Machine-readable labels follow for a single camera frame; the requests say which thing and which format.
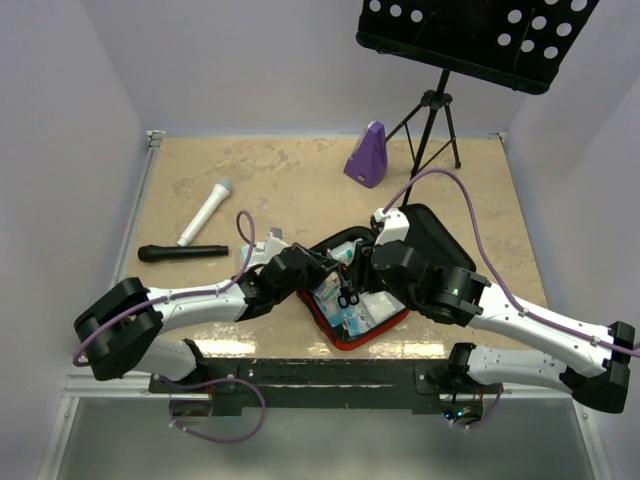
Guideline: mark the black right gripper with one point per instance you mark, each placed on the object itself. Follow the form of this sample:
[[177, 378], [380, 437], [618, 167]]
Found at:
[[362, 270]]

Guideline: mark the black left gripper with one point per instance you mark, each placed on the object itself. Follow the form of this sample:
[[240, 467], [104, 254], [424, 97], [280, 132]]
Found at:
[[317, 266]]

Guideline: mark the red black medicine kit case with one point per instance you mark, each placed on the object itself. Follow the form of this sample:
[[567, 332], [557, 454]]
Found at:
[[428, 272]]

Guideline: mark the beige bandage pack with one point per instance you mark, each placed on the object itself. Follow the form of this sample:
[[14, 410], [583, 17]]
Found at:
[[328, 291]]

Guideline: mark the white gauze packet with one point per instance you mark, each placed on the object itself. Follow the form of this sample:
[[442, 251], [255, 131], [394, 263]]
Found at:
[[380, 307]]

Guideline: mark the white green medicine bottle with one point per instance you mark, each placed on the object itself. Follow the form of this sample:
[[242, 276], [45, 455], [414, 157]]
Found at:
[[345, 252]]

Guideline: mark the black handled scissors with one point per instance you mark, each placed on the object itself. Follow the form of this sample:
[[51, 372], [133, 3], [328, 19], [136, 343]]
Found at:
[[347, 295]]

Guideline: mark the blue wipe sachets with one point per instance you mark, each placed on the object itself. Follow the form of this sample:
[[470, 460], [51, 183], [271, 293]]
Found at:
[[354, 320]]

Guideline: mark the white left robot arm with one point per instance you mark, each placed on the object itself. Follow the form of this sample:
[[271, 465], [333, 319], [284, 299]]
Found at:
[[125, 329]]

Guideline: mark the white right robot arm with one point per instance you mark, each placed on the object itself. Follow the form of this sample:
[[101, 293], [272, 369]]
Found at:
[[589, 362]]

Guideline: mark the purple metronome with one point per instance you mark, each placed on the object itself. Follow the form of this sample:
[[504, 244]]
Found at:
[[368, 162]]

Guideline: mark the white microphone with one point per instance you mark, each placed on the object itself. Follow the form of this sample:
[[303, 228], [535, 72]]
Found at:
[[219, 193]]

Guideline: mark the black microphone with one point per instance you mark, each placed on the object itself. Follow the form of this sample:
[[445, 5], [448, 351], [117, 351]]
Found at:
[[156, 253]]

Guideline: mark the black music stand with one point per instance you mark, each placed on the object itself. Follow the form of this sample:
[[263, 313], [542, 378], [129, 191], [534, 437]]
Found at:
[[519, 45]]

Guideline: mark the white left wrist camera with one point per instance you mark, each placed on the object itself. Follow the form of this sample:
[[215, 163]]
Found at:
[[263, 251]]

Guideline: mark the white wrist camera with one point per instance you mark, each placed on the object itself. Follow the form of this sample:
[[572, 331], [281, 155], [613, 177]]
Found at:
[[392, 225], [263, 251]]

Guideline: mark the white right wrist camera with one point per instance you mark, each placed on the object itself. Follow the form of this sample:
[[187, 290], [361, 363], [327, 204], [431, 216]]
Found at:
[[392, 225]]

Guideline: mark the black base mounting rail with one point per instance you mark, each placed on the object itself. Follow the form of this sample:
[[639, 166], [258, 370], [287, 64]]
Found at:
[[407, 384]]

